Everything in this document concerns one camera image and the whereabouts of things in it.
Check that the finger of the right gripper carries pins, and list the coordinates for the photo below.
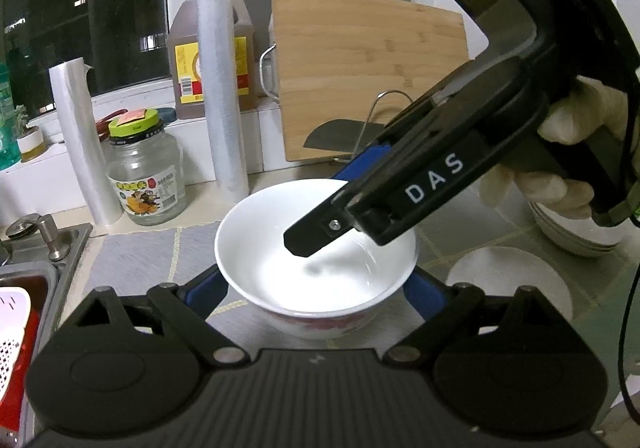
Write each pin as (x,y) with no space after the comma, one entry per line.
(362,163)
(323,224)

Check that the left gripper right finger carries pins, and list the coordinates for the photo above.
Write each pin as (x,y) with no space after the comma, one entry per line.
(448,314)

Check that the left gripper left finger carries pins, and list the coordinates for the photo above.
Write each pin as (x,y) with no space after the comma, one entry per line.
(184,310)

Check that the plain white bowl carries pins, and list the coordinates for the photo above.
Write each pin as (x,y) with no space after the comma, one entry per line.
(499,271)

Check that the floral bowl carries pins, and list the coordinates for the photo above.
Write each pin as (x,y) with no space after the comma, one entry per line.
(315,257)

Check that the gloved right hand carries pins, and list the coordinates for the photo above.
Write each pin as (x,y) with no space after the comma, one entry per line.
(590,106)

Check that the black cleaver knife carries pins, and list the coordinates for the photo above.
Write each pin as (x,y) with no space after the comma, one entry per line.
(343,135)

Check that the grey checked dish mat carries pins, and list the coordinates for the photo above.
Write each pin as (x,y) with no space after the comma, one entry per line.
(605,315)

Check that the bamboo cutting board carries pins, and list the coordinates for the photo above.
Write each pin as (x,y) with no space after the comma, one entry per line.
(334,56)

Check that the glass jar green lid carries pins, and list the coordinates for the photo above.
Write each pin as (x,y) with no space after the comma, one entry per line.
(144,165)

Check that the steel sink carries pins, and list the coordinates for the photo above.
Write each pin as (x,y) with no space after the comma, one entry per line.
(47,282)

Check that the white red colander basket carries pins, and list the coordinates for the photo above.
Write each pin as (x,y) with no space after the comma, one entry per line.
(22,299)

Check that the brown oil jug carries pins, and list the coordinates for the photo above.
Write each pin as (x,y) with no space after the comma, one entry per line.
(185,65)

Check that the tall plastic wrap roll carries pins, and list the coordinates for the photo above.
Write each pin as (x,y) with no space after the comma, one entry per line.
(222,109)

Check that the small potted plant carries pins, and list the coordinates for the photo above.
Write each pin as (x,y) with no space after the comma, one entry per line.
(29,139)

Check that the green dish soap bottle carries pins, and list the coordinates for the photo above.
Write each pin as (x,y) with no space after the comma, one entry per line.
(9,152)

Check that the short plastic bag roll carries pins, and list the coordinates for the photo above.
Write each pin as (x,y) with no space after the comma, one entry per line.
(73,104)

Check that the metal wire rack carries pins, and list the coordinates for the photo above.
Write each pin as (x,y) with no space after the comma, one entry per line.
(374,113)

